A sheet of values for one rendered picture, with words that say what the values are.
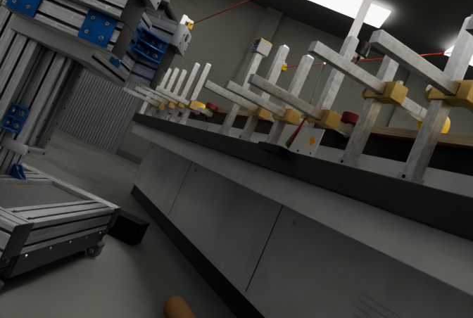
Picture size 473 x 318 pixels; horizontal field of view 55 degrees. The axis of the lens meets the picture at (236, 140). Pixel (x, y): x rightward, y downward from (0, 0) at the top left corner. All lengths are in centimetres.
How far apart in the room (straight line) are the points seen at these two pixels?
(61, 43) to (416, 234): 112
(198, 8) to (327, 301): 781
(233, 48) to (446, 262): 782
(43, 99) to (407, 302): 125
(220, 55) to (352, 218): 750
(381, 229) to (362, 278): 33
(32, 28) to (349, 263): 123
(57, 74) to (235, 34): 728
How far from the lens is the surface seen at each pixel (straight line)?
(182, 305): 164
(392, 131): 159
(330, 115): 154
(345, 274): 156
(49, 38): 153
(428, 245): 111
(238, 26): 880
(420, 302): 136
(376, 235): 122
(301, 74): 185
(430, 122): 122
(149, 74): 178
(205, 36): 879
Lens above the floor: 55
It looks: 4 degrees up
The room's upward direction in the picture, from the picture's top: 24 degrees clockwise
